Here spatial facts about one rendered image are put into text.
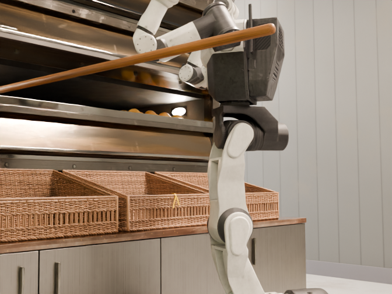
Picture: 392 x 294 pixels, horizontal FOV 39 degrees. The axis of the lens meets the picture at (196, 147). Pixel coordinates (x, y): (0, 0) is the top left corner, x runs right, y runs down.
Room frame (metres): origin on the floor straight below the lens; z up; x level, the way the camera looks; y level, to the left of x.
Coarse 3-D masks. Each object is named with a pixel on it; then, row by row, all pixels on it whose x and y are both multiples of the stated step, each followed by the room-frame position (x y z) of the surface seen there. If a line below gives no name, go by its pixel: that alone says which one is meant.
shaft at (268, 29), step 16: (240, 32) 1.50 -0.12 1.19; (256, 32) 1.46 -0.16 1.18; (272, 32) 1.44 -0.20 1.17; (176, 48) 1.66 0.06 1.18; (192, 48) 1.62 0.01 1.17; (96, 64) 1.93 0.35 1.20; (112, 64) 1.87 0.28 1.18; (128, 64) 1.82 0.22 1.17; (32, 80) 2.21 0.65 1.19; (48, 80) 2.13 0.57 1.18
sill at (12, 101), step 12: (0, 96) 2.46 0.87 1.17; (48, 108) 2.64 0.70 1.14; (60, 108) 2.69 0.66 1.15; (72, 108) 2.75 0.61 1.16; (84, 108) 2.80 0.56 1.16; (96, 108) 2.86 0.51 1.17; (144, 120) 3.11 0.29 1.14; (156, 120) 3.18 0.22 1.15; (168, 120) 3.25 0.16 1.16; (180, 120) 3.33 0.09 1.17; (192, 120) 3.41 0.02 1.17
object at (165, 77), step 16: (0, 32) 2.30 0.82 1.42; (0, 48) 2.41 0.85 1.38; (16, 48) 2.43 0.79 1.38; (32, 48) 2.46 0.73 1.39; (48, 48) 2.49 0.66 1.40; (64, 48) 2.53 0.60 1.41; (48, 64) 2.66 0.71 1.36; (64, 64) 2.70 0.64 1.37; (144, 64) 2.91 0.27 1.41; (128, 80) 3.07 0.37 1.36; (144, 80) 3.11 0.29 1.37; (160, 80) 3.16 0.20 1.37; (176, 80) 3.20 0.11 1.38
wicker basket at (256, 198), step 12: (180, 180) 2.99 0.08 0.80; (192, 180) 3.35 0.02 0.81; (204, 180) 3.43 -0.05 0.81; (252, 192) 3.03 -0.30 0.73; (264, 192) 3.12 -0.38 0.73; (276, 192) 3.22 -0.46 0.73; (252, 204) 3.35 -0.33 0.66; (264, 204) 3.13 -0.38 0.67; (276, 204) 3.24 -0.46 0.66; (252, 216) 3.03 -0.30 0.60; (264, 216) 3.12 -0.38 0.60; (276, 216) 3.22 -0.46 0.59
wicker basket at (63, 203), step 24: (0, 168) 2.43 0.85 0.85; (0, 192) 2.40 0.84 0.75; (24, 192) 2.49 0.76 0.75; (48, 192) 2.58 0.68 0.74; (72, 192) 2.52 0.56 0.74; (96, 192) 2.41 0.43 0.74; (0, 216) 1.93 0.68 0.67; (24, 216) 2.00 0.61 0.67; (48, 216) 2.54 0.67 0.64; (72, 216) 2.15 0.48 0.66; (96, 216) 2.41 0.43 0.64; (0, 240) 1.93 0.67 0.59; (24, 240) 2.00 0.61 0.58
